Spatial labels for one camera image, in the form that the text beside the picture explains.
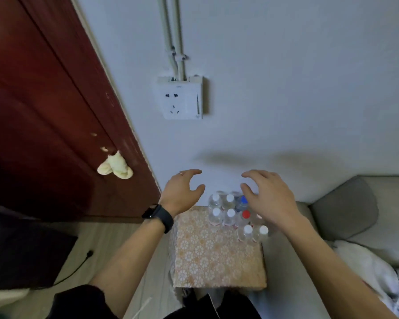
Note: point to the group of clear plastic bottles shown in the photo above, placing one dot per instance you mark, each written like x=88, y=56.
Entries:
x=223, y=212

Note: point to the white conduit pipe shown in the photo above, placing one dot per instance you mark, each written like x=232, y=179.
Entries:
x=179, y=29
x=167, y=33

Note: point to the white pillow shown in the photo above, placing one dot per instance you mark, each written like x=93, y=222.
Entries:
x=365, y=265

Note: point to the white pipe clip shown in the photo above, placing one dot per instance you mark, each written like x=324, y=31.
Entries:
x=179, y=57

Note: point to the black smartwatch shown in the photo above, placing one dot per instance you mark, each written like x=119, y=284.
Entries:
x=161, y=217

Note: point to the black trousers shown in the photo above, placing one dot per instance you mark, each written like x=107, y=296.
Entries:
x=226, y=307

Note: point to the person's left forearm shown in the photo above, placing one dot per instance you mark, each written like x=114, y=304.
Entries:
x=129, y=262

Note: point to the person's right hand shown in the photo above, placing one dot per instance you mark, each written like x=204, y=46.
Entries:
x=272, y=202

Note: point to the dark red wooden door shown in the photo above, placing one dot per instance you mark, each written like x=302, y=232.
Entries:
x=43, y=112

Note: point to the person's right thumb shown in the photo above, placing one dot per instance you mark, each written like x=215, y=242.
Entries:
x=246, y=191

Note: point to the grey sofa cushion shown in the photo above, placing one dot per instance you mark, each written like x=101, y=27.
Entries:
x=344, y=209

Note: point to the person's right forearm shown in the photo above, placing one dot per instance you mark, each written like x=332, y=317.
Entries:
x=335, y=282

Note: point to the floral patterned box stool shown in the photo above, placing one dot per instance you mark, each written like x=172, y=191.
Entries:
x=212, y=259

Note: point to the person's left hand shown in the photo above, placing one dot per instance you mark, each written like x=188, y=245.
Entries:
x=176, y=195

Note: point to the thin white stick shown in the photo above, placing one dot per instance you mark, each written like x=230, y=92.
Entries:
x=142, y=308

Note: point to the white wall socket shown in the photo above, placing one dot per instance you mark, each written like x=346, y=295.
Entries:
x=179, y=97

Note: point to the person's left thumb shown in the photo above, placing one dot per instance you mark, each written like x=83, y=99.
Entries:
x=196, y=192

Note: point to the black bag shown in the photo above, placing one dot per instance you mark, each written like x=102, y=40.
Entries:
x=23, y=252

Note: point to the grey sofa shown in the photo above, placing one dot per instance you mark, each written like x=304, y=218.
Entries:
x=286, y=279

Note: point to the black sleeve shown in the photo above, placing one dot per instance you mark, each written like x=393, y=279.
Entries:
x=83, y=304

